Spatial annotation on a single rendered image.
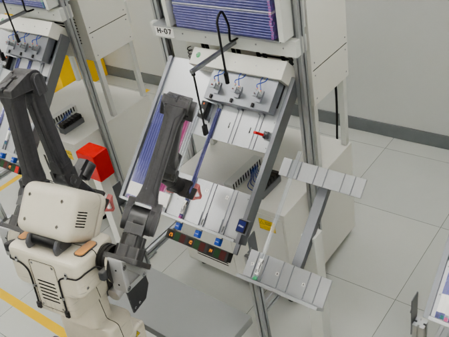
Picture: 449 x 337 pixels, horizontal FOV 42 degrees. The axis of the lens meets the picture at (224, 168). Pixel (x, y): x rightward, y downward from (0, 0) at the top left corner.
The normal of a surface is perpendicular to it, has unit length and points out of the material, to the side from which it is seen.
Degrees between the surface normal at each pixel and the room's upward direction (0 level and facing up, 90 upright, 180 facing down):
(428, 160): 0
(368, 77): 90
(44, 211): 47
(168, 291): 0
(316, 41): 90
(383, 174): 0
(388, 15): 90
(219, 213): 43
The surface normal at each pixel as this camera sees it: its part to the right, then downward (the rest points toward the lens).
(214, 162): -0.16, -0.81
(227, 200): -0.52, -0.23
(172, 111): 0.04, -0.11
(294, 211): 0.79, 0.24
